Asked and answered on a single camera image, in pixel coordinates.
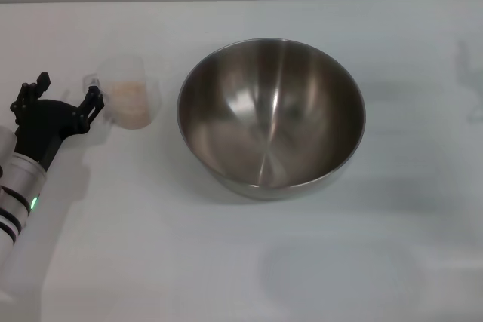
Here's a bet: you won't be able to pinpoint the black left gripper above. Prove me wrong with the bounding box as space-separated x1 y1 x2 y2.
10 71 106 173

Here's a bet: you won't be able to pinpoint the white rice grains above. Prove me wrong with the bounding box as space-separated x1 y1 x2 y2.
106 79 150 129

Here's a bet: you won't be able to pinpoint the transparent plastic measuring cup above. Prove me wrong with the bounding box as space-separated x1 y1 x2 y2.
82 55 162 132

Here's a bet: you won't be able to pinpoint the stainless steel mixing bowl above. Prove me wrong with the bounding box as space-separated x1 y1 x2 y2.
176 37 367 202

